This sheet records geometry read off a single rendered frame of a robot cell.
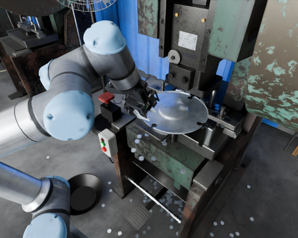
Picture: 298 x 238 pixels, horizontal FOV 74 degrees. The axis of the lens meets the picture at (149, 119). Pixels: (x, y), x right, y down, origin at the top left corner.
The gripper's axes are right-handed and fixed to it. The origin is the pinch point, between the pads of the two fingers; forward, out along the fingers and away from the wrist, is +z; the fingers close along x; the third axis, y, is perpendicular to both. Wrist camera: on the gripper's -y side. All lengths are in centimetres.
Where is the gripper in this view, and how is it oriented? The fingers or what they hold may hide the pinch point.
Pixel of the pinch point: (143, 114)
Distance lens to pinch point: 69.4
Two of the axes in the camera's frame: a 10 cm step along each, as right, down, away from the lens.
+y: 7.9, 4.0, -4.7
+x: 5.6, -7.8, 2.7
